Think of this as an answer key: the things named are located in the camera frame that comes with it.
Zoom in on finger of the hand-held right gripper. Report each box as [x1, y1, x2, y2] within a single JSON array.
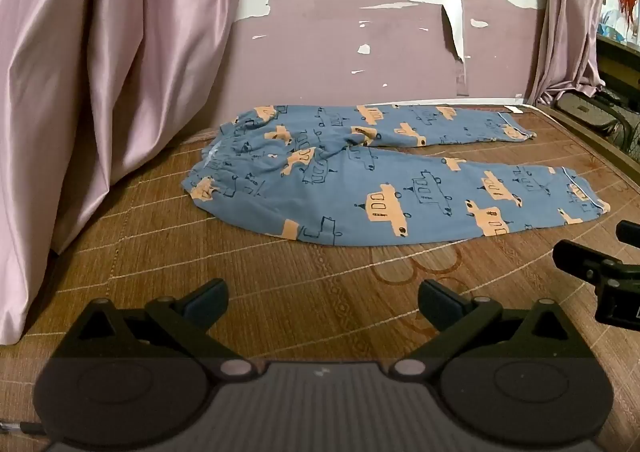
[[615, 219, 640, 248], [552, 239, 627, 294]]

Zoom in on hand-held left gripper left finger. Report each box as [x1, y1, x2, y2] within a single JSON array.
[[62, 278, 257, 379]]

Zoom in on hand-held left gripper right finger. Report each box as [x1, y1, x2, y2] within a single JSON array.
[[392, 279, 592, 379]]

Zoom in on blue car print pants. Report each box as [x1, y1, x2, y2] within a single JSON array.
[[181, 104, 612, 248]]

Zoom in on grey handbag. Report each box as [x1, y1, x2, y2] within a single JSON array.
[[554, 91, 622, 134]]

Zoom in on dark wooden side table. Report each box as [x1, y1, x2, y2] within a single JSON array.
[[597, 33, 640, 83]]

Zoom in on narrow pink satin curtain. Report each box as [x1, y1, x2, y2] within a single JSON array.
[[527, 0, 622, 106]]

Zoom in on wide pink satin curtain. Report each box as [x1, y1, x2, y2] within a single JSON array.
[[0, 0, 253, 347]]

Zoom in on wooden bed frame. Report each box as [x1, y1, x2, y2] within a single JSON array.
[[537, 102, 640, 174]]

